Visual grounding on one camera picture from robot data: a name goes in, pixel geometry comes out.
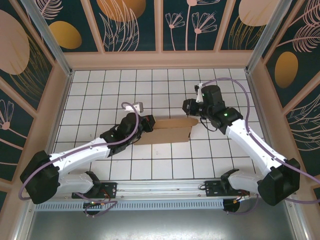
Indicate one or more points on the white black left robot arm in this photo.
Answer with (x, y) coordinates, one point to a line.
(75, 157)

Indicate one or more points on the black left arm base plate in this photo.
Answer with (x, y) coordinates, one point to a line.
(110, 188)

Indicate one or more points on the grey metal sheet panel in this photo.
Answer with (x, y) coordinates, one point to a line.
(160, 225)

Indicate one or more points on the brown cardboard box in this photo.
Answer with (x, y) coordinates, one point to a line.
(170, 133)

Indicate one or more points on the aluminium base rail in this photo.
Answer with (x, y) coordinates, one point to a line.
(160, 187)

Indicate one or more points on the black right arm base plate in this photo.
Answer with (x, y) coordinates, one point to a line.
(212, 188)

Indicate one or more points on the aluminium corner post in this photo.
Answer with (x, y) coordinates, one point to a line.
(267, 32)
(47, 32)

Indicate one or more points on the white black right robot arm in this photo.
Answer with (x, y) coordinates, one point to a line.
(257, 150)

